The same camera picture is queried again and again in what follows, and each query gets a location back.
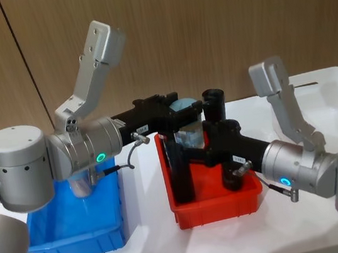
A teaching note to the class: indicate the red plastic bin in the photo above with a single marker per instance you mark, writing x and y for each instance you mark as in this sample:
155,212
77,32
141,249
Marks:
212,204

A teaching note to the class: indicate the white plastic tray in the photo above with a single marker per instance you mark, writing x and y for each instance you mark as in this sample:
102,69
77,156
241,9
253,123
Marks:
337,101

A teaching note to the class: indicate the clear cup with blue lid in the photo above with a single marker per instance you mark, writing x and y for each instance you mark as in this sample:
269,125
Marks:
189,136

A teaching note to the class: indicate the blue plastic bin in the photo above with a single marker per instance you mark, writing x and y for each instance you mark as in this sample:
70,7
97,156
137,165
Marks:
76,229

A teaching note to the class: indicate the clear plastic cup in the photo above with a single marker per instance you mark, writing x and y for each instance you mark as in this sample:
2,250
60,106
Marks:
81,187

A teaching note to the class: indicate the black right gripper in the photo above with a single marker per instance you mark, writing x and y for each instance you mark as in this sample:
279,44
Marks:
245,150

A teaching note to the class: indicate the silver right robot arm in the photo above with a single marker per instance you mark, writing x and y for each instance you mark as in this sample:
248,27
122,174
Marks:
308,166

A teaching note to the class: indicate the tall black bottle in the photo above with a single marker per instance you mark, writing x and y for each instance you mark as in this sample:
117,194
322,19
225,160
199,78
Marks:
181,175
213,104

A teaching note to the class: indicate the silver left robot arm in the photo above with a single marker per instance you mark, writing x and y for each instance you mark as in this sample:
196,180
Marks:
18,161

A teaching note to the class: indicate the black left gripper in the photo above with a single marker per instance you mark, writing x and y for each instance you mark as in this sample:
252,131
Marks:
146,114

